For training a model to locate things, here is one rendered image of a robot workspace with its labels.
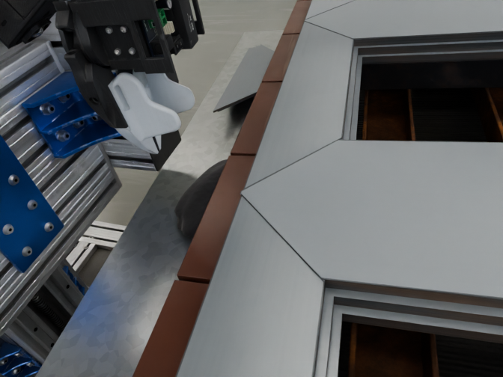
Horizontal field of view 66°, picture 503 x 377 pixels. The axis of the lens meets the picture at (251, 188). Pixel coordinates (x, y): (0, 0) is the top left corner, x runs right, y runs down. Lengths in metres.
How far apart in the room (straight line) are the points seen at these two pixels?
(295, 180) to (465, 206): 0.15
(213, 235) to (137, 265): 0.23
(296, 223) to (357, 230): 0.05
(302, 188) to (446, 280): 0.15
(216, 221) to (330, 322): 0.16
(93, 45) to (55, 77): 0.31
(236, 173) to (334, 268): 0.18
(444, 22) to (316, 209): 0.44
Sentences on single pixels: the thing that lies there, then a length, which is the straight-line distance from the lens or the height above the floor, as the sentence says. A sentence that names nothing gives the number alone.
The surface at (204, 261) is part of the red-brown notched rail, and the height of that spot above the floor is 0.83.
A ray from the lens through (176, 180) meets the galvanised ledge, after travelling 0.70.
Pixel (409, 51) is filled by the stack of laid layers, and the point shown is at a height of 0.83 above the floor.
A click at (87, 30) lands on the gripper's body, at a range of 0.31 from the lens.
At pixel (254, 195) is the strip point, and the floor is 0.85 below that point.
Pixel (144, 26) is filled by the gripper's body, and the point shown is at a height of 1.02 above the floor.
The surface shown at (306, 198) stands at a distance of 0.37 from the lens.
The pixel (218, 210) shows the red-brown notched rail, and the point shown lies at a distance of 0.41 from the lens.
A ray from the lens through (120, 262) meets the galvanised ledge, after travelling 0.61.
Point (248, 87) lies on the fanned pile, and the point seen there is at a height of 0.72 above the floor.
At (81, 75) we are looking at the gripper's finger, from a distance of 0.32.
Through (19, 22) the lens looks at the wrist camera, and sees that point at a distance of 0.36.
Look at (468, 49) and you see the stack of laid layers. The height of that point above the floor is 0.83.
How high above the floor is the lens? 1.11
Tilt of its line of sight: 42 degrees down
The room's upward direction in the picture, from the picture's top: 12 degrees counter-clockwise
